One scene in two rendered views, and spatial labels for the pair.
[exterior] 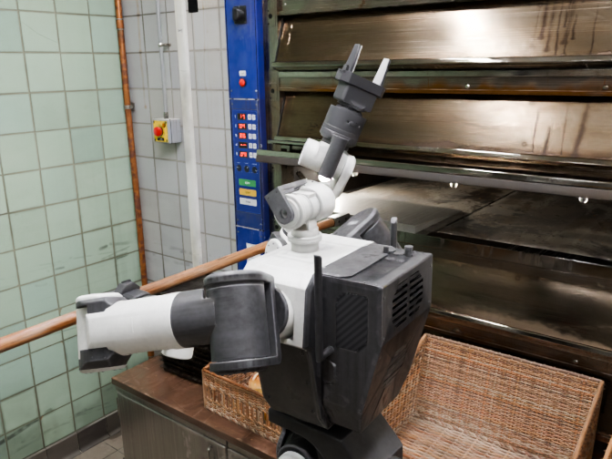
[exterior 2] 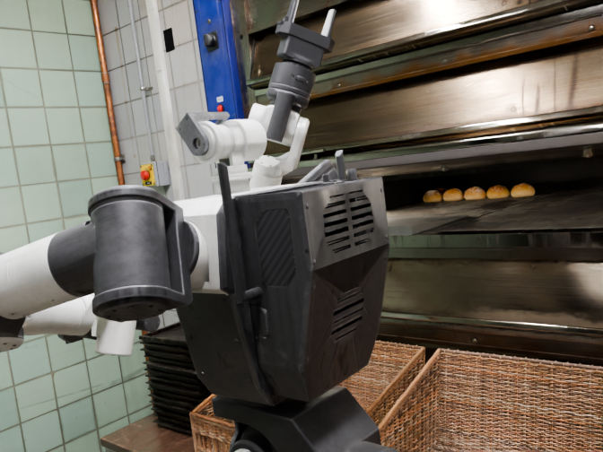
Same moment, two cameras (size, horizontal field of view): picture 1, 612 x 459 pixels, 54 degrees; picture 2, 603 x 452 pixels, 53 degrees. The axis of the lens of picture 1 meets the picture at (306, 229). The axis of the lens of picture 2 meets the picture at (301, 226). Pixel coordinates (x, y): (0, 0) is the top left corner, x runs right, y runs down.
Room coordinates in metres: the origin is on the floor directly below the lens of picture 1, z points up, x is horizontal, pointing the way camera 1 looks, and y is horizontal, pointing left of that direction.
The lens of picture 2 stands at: (0.12, -0.16, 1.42)
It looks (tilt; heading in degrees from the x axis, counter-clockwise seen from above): 6 degrees down; 4
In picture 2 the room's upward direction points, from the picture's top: 7 degrees counter-clockwise
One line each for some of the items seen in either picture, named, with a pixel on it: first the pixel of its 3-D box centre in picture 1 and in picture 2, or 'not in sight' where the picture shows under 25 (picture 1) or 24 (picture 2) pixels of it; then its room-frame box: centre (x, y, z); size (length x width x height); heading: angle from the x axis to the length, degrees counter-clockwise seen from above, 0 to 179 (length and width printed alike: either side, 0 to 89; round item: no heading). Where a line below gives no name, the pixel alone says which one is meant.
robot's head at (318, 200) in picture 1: (305, 212); (230, 148); (1.05, 0.00, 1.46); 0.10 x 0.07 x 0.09; 146
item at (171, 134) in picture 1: (167, 130); (154, 174); (2.57, 0.59, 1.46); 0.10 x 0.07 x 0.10; 52
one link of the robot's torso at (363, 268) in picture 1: (333, 322); (275, 276); (1.01, -0.05, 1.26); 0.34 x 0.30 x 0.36; 146
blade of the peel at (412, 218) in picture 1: (373, 207); (371, 222); (2.20, -0.26, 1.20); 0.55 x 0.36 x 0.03; 51
